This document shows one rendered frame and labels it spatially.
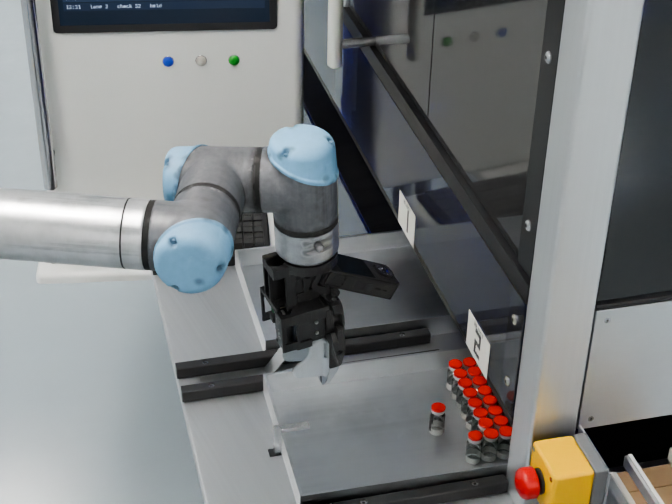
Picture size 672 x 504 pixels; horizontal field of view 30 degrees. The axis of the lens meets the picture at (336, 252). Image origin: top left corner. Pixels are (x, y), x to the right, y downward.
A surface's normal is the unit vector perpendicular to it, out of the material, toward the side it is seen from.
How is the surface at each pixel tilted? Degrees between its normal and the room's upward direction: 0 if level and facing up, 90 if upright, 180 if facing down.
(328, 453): 0
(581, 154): 90
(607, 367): 90
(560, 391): 90
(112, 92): 90
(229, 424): 0
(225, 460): 0
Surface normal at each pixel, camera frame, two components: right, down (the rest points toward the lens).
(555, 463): 0.02, -0.84
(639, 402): 0.25, 0.53
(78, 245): -0.07, 0.47
